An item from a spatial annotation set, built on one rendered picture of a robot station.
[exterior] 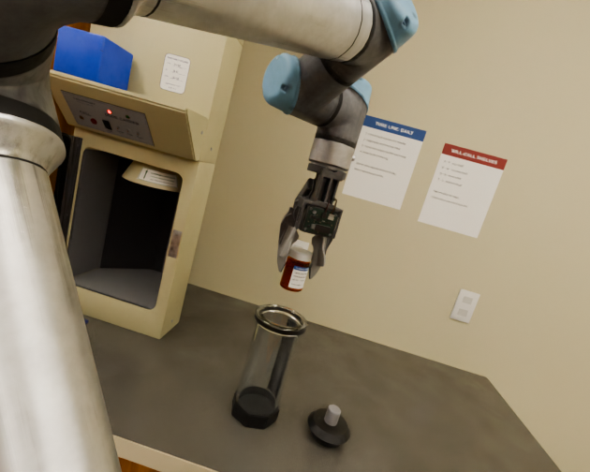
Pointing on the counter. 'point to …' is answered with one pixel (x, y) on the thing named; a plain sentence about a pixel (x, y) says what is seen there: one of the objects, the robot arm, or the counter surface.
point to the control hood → (188, 139)
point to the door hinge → (70, 184)
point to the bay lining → (118, 218)
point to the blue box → (92, 57)
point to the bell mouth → (153, 177)
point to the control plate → (81, 106)
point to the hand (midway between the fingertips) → (296, 268)
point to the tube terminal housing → (157, 36)
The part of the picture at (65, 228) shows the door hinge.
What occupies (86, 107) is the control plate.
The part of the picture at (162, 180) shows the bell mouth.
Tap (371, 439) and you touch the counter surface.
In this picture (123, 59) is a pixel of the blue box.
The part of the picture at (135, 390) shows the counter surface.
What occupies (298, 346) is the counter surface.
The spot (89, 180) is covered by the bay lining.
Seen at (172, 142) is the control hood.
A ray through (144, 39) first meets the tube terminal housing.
